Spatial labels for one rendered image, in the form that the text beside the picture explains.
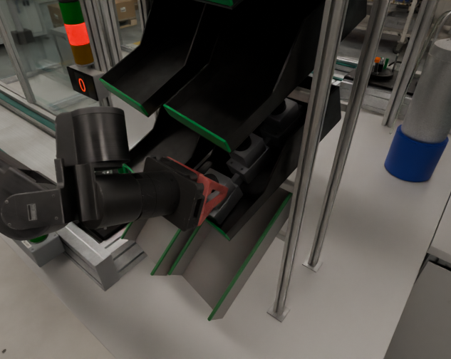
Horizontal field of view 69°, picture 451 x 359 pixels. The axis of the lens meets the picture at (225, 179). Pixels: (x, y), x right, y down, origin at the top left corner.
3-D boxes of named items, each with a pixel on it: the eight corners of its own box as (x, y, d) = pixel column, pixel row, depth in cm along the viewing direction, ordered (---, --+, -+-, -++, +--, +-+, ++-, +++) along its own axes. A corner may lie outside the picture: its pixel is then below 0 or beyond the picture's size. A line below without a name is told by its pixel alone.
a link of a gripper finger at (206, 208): (209, 159, 51) (161, 160, 44) (244, 177, 47) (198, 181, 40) (199, 199, 53) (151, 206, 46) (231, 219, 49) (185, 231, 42)
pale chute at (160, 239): (166, 276, 69) (151, 276, 65) (135, 240, 77) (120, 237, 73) (238, 162, 67) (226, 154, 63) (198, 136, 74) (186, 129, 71)
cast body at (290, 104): (281, 149, 56) (273, 122, 51) (262, 139, 59) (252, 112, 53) (312, 117, 58) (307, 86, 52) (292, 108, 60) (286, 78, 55)
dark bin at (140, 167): (162, 200, 58) (140, 177, 52) (125, 167, 65) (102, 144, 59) (266, 95, 63) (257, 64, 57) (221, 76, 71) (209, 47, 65)
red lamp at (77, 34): (76, 46, 85) (70, 26, 82) (65, 43, 88) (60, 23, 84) (93, 42, 88) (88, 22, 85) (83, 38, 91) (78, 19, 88)
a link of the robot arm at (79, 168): (70, 231, 36) (97, 231, 32) (61, 168, 36) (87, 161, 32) (125, 221, 41) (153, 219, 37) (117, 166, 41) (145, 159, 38)
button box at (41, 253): (40, 268, 81) (30, 252, 77) (1, 229, 91) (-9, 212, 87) (66, 251, 85) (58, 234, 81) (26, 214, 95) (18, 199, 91)
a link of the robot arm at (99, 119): (40, 224, 40) (3, 232, 31) (28, 129, 40) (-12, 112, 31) (141, 209, 42) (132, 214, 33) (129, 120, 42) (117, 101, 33)
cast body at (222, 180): (220, 226, 52) (204, 204, 46) (201, 213, 54) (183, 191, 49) (251, 185, 54) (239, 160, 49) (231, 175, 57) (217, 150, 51)
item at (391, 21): (425, 33, 461) (428, 21, 452) (381, 26, 489) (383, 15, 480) (431, 27, 486) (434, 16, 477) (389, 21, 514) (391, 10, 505)
